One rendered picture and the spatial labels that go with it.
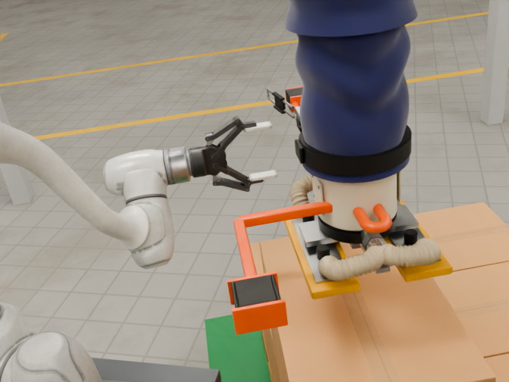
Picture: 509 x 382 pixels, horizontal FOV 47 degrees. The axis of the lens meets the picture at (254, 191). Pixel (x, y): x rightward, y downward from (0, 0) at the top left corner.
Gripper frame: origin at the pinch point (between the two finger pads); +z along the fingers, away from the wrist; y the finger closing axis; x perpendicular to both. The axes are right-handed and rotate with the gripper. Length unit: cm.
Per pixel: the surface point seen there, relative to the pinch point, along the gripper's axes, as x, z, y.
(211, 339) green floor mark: -72, -28, 123
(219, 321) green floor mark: -83, -23, 123
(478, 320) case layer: 2, 59, 69
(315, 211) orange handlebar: 32.3, 4.1, 0.1
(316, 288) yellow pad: 42.8, 1.0, 11.3
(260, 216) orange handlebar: 32.0, -7.2, -0.7
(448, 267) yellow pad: 44, 28, 11
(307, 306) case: 26.5, 1.8, 29.5
